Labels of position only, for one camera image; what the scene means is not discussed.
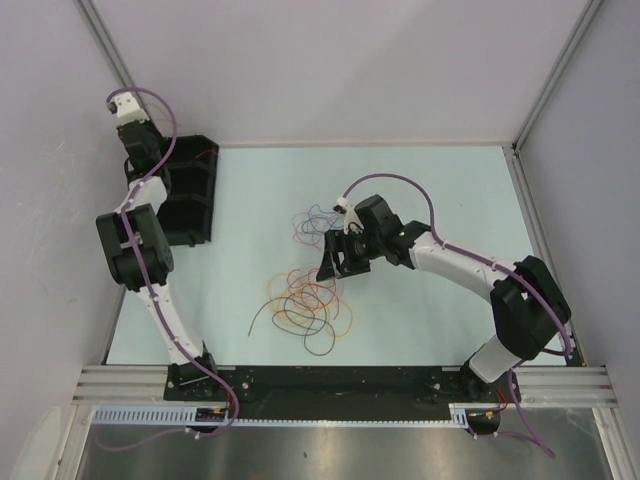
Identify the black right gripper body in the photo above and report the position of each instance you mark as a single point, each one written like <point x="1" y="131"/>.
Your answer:
<point x="356" y="244"/>

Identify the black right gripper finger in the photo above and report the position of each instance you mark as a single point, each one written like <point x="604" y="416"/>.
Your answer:
<point x="329" y="265"/>
<point x="351" y="265"/>

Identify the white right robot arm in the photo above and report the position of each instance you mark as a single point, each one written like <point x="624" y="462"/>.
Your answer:
<point x="528" y="306"/>

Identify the black compartment storage bin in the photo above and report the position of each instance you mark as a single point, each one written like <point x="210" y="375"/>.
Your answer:
<point x="187" y="214"/>

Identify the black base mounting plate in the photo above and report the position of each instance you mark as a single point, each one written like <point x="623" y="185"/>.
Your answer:
<point x="350" y="394"/>

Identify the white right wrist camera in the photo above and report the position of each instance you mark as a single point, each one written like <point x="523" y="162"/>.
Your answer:
<point x="351" y="221"/>

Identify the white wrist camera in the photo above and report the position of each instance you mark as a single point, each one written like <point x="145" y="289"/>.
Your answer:
<point x="126" y="108"/>
<point x="351" y="221"/>

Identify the grey slotted cable duct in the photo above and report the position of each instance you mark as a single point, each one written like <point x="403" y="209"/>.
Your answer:
<point x="205" y="416"/>

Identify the aluminium frame rail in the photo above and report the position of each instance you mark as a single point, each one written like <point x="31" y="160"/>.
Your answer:
<point x="546" y="386"/>

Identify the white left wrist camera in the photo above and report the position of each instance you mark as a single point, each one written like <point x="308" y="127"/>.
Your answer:
<point x="126" y="108"/>

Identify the aluminium corner post right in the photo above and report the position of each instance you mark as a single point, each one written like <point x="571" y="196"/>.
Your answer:
<point x="576" y="37"/>

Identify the aluminium corner post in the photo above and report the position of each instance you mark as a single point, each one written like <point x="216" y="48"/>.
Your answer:
<point x="100" y="33"/>
<point x="576" y="37"/>

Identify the aluminium corner post left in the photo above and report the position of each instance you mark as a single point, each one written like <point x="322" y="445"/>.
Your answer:
<point x="100" y="33"/>

